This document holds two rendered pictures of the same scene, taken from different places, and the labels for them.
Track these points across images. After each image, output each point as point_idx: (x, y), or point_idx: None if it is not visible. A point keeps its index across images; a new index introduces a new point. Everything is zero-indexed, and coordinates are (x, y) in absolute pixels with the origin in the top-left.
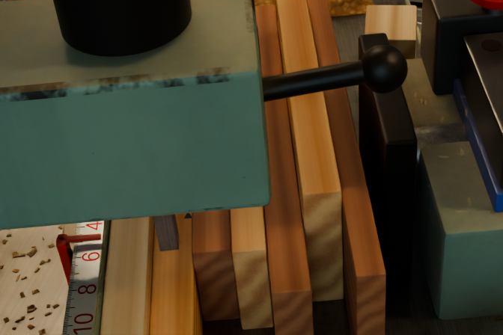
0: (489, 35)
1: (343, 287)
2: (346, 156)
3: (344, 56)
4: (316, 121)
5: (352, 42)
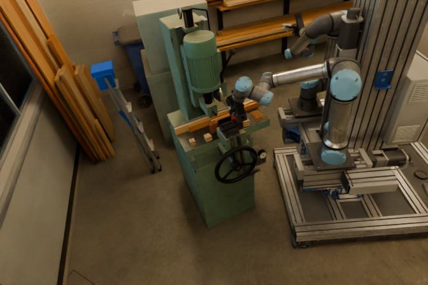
0: (232, 121)
1: None
2: None
3: None
4: (222, 118)
5: (249, 121)
